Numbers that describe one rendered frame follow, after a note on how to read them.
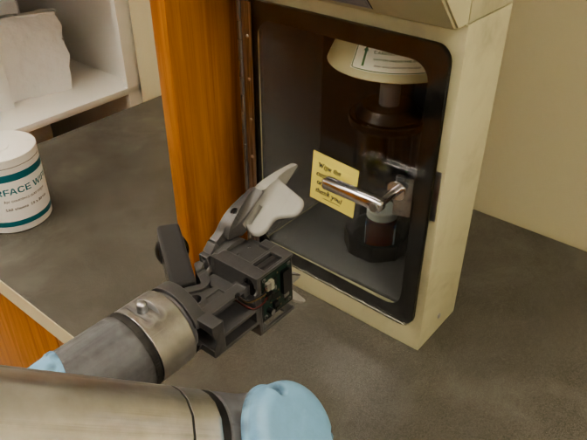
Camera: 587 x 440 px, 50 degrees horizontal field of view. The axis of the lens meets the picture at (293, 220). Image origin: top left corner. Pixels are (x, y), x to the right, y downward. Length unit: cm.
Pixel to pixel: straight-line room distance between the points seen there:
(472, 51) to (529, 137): 50
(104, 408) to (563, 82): 94
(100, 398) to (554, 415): 66
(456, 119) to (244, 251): 29
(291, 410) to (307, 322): 54
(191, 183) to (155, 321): 45
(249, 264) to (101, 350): 16
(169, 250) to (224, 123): 37
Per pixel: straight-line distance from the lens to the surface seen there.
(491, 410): 89
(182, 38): 88
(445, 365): 93
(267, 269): 58
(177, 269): 62
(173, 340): 55
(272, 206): 63
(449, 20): 66
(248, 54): 87
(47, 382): 37
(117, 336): 54
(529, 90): 117
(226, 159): 100
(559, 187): 121
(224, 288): 60
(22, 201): 122
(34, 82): 187
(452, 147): 75
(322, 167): 85
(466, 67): 72
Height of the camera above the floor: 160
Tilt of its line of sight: 34 degrees down
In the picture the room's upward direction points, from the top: straight up
